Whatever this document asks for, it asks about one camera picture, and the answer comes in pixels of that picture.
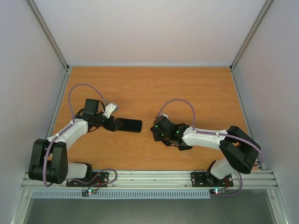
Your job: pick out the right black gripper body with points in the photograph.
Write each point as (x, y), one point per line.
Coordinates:
(171, 142)

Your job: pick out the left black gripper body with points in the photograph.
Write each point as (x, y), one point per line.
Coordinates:
(108, 126)

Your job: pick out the black phone case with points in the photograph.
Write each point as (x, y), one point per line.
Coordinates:
(130, 125)
(184, 147)

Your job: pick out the dark green phone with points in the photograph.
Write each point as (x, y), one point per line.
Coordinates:
(130, 124)

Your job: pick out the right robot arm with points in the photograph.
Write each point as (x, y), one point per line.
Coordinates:
(239, 150)

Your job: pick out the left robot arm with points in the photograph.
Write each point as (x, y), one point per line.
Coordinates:
(49, 160)

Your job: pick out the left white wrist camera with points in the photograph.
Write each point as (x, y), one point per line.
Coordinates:
(109, 109)

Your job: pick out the aluminium front rail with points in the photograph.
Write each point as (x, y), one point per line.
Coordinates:
(181, 179)

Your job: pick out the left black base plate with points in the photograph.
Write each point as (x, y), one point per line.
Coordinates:
(103, 178)

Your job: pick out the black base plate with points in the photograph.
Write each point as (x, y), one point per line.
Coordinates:
(103, 178)
(199, 178)

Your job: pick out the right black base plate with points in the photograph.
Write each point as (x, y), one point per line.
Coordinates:
(199, 178)

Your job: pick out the grey slotted cable duct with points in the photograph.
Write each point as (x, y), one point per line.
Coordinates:
(115, 194)

